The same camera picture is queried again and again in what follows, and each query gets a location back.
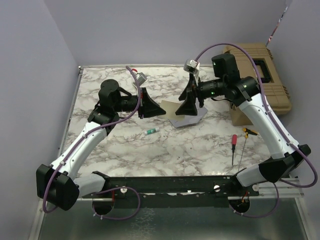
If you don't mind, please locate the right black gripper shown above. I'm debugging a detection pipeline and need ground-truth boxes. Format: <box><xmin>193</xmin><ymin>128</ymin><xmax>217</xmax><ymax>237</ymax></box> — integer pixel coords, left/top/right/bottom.
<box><xmin>175</xmin><ymin>73</ymin><xmax>226</xmax><ymax>116</ymax></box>

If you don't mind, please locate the tan paper letter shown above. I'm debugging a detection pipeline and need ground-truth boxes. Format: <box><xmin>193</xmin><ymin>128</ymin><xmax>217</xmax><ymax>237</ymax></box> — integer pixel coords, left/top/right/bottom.
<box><xmin>159</xmin><ymin>100</ymin><xmax>185</xmax><ymax>121</ymax></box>

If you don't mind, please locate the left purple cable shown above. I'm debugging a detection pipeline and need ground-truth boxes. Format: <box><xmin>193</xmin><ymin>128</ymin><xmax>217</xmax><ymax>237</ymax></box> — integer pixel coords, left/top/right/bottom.
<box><xmin>42</xmin><ymin>65</ymin><xmax>142</xmax><ymax>221</ymax></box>

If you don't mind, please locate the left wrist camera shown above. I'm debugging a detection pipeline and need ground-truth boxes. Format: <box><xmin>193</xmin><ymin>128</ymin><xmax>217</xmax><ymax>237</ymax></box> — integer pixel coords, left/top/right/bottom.
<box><xmin>132</xmin><ymin>71</ymin><xmax>147</xmax><ymax>87</ymax></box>

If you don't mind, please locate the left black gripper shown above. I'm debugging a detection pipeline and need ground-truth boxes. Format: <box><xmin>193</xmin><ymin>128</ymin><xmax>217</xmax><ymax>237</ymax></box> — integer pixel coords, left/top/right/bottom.
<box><xmin>113</xmin><ymin>87</ymin><xmax>167</xmax><ymax>119</ymax></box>

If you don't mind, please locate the tan plastic tool case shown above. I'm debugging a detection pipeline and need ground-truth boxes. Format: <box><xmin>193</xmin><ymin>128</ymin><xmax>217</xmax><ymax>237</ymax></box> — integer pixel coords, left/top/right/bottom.
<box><xmin>223</xmin><ymin>43</ymin><xmax>292</xmax><ymax>116</ymax></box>

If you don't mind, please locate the red handled screwdriver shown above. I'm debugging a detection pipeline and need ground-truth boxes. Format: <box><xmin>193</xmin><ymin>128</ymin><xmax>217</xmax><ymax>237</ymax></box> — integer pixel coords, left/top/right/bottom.
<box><xmin>231</xmin><ymin>134</ymin><xmax>238</xmax><ymax>166</ymax></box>

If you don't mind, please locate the purple cable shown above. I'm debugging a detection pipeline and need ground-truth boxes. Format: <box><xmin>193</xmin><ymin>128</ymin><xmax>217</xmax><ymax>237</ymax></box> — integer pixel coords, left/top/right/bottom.
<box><xmin>194</xmin><ymin>42</ymin><xmax>319</xmax><ymax>218</ymax></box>
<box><xmin>42</xmin><ymin>65</ymin><xmax>142</xmax><ymax>221</ymax></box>

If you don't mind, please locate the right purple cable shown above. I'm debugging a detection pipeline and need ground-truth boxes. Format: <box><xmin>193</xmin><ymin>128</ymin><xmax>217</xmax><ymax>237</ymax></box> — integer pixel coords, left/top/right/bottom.
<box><xmin>194</xmin><ymin>42</ymin><xmax>319</xmax><ymax>218</ymax></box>

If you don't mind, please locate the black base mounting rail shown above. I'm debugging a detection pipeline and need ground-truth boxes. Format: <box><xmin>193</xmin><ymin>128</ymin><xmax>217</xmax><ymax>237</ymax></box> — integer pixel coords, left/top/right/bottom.
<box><xmin>85</xmin><ymin>172</ymin><xmax>259</xmax><ymax>209</ymax></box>

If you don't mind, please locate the yellow black long screwdriver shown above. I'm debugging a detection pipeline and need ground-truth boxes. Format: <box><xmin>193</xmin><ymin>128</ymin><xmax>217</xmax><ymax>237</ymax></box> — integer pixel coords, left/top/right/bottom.
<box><xmin>237</xmin><ymin>127</ymin><xmax>258</xmax><ymax>172</ymax></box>

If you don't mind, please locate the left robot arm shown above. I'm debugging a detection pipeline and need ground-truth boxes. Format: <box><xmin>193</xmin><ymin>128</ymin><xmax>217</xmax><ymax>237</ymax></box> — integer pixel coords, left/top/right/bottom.
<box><xmin>36</xmin><ymin>79</ymin><xmax>166</xmax><ymax>213</ymax></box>

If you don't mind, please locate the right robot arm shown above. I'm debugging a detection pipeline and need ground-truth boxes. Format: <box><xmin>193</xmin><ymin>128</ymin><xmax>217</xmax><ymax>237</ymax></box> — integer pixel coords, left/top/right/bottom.
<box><xmin>175</xmin><ymin>53</ymin><xmax>311</xmax><ymax>196</ymax></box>

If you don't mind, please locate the green white glue stick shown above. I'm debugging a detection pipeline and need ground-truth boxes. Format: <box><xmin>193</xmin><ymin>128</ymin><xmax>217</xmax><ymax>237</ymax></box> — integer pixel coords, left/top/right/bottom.
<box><xmin>144</xmin><ymin>127</ymin><xmax>160</xmax><ymax>136</ymax></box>

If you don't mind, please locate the grey envelope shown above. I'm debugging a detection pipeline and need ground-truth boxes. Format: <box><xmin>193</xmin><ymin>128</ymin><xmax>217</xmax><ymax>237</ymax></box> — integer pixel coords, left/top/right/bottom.
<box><xmin>169</xmin><ymin>107</ymin><xmax>208</xmax><ymax>128</ymax></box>

